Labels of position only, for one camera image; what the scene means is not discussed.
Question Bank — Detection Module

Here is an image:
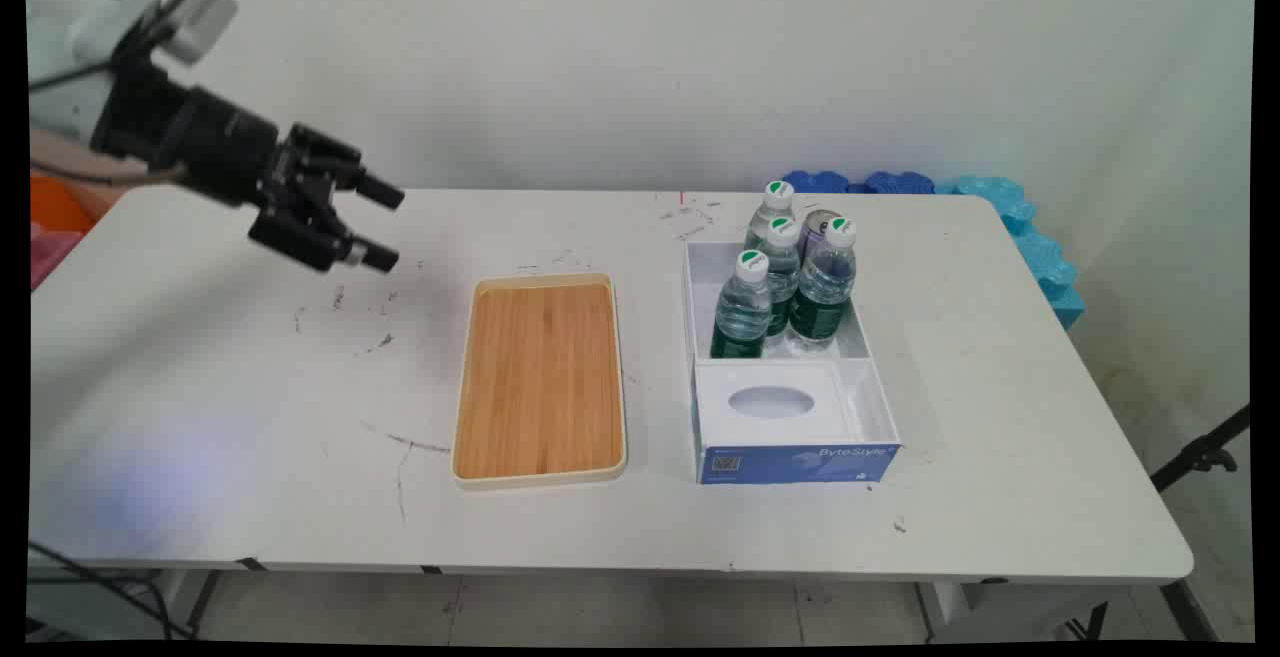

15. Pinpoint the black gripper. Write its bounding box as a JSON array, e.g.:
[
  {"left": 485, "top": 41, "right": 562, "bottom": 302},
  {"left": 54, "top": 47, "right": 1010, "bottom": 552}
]
[{"left": 92, "top": 62, "right": 406, "bottom": 274}]

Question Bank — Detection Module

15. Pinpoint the green-label water bottle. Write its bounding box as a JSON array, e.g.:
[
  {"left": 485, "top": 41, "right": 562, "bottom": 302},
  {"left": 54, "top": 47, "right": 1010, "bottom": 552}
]
[
  {"left": 757, "top": 217, "right": 803, "bottom": 338},
  {"left": 787, "top": 217, "right": 858, "bottom": 353},
  {"left": 745, "top": 180, "right": 798, "bottom": 250},
  {"left": 710, "top": 249, "right": 773, "bottom": 360}
]

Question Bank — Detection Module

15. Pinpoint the wooden tray with cream rim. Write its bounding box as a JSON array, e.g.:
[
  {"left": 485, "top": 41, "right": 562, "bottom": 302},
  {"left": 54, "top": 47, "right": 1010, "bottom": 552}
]
[{"left": 450, "top": 273, "right": 629, "bottom": 491}]

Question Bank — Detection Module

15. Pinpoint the orange bin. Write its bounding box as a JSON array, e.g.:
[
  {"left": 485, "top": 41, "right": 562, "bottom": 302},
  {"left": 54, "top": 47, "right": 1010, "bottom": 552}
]
[{"left": 30, "top": 175, "right": 96, "bottom": 235}]

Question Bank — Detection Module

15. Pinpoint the pink bin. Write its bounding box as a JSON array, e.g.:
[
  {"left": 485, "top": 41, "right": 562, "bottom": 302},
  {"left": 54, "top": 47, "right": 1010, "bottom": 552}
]
[{"left": 30, "top": 222, "right": 83, "bottom": 290}]

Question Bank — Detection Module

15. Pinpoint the grey table leg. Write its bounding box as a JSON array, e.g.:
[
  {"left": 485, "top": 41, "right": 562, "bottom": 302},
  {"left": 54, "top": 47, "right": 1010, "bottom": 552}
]
[{"left": 183, "top": 569, "right": 223, "bottom": 638}]

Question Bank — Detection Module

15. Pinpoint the silver purple drink can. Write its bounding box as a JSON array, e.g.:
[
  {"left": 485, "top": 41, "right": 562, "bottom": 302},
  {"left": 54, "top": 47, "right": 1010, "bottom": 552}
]
[{"left": 797, "top": 209, "right": 836, "bottom": 260}]

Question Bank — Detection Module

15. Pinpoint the blue and white cardboard box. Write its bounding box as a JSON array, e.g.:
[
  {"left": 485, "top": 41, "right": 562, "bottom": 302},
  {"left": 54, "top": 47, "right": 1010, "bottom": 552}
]
[{"left": 683, "top": 237, "right": 901, "bottom": 486}]

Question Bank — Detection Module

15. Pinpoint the light blue foam stack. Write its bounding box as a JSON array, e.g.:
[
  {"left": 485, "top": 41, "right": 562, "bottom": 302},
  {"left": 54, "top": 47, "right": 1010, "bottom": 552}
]
[{"left": 935, "top": 175, "right": 1087, "bottom": 330}]

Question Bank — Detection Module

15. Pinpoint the black tripod leg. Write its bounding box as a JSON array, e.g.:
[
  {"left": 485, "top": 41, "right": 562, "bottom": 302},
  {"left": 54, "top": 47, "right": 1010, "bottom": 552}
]
[{"left": 1150, "top": 405, "right": 1251, "bottom": 493}]

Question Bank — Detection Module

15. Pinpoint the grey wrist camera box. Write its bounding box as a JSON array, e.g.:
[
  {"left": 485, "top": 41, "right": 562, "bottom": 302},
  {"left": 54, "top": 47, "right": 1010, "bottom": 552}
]
[{"left": 150, "top": 0, "right": 239, "bottom": 66}]

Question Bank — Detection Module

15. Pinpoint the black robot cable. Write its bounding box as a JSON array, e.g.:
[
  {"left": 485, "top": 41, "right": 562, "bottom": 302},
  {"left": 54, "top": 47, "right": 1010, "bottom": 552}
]
[{"left": 28, "top": 55, "right": 116, "bottom": 96}]

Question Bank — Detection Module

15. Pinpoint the black floor cable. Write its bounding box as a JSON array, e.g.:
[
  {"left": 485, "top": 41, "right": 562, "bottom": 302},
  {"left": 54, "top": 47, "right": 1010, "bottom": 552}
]
[{"left": 28, "top": 540, "right": 196, "bottom": 640}]

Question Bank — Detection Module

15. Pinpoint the grey table leg frame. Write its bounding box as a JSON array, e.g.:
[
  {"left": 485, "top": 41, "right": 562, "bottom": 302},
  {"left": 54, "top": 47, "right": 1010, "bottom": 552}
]
[{"left": 915, "top": 580, "right": 1219, "bottom": 644}]

